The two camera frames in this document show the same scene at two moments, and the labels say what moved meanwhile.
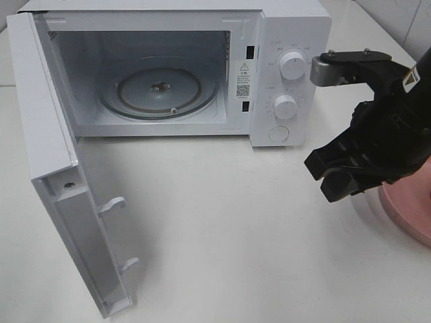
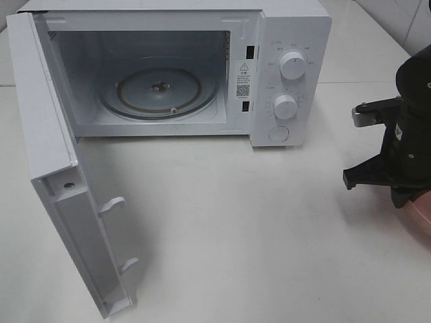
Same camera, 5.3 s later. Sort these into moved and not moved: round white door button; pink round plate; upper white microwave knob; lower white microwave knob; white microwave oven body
Moved: pink round plate
Not moved: white microwave oven body; upper white microwave knob; round white door button; lower white microwave knob
